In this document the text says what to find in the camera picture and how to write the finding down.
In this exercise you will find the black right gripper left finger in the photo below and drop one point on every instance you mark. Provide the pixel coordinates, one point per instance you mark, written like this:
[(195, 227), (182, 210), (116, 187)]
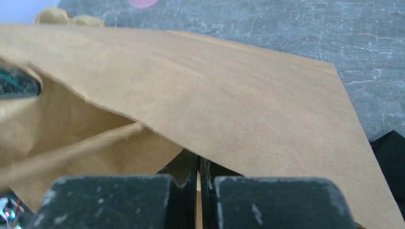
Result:
[(165, 200)]

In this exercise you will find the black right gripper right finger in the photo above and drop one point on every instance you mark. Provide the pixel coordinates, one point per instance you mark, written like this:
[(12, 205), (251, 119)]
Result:
[(232, 201)]

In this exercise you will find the brown paper bag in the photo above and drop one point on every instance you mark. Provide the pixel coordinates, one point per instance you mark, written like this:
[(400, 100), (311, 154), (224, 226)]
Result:
[(127, 101)]

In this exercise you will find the black cloth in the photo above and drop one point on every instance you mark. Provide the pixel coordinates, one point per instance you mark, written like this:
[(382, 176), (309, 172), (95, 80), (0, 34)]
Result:
[(389, 151)]

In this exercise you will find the pink straw holder cup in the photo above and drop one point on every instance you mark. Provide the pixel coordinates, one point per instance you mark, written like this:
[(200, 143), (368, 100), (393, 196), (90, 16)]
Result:
[(142, 4)]

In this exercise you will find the brown cardboard cup carrier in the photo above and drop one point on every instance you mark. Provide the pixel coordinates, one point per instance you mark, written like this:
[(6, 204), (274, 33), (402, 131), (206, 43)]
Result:
[(55, 15)]

